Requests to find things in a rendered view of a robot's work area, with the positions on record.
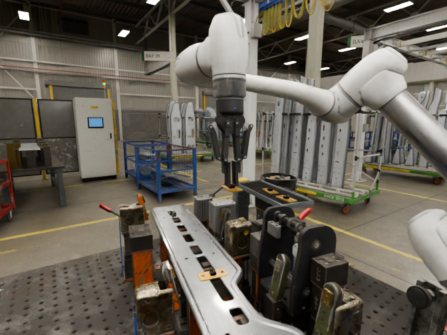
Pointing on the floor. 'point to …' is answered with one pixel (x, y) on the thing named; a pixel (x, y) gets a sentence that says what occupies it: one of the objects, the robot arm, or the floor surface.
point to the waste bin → (281, 180)
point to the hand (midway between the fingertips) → (231, 173)
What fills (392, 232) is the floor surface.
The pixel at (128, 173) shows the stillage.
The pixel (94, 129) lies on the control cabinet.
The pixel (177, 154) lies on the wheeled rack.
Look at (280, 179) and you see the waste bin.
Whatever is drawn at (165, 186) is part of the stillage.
